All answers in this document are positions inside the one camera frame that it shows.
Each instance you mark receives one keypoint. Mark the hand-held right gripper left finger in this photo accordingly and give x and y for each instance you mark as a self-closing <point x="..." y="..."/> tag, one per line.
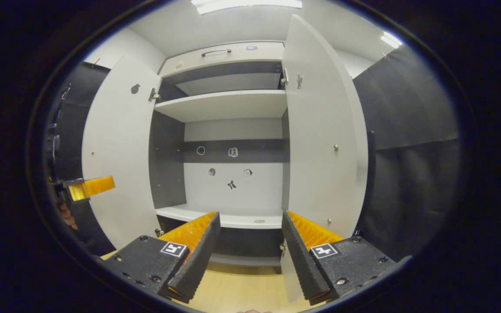
<point x="198" y="258"/>

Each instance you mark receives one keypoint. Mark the beige cabinet drawer front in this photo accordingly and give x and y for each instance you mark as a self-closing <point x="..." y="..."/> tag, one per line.
<point x="242" y="54"/>

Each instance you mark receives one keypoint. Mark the metal door hinge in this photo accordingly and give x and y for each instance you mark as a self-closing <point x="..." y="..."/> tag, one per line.
<point x="282" y="248"/>
<point x="159" y="232"/>
<point x="284" y="77"/>
<point x="154" y="94"/>

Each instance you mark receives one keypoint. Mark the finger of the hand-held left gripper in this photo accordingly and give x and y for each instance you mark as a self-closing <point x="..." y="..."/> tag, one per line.
<point x="94" y="187"/>

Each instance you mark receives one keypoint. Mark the white cabinet shelf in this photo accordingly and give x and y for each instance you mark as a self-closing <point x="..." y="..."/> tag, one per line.
<point x="242" y="219"/>
<point x="224" y="106"/>

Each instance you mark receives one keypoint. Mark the dark backdrop support stand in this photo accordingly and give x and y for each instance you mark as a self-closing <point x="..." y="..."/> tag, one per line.
<point x="55" y="143"/>

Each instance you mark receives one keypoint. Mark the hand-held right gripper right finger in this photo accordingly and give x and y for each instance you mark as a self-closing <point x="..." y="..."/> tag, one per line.
<point x="305" y="261"/>

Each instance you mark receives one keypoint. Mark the small ceiling light panel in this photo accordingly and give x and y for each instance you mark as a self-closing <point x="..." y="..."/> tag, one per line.
<point x="391" y="40"/>

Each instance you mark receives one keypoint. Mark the black backdrop cloth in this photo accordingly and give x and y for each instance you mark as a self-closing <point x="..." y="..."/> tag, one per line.
<point x="411" y="130"/>

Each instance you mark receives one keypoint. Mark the beige shoe cabinet door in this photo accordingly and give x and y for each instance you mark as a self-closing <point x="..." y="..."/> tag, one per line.
<point x="320" y="130"/>
<point x="115" y="143"/>

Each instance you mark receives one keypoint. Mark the long ceiling light panel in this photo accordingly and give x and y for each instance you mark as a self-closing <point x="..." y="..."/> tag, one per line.
<point x="246" y="5"/>

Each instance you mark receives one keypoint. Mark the beige double-door shoe cabinet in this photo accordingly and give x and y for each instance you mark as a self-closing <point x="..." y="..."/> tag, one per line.
<point x="233" y="191"/>

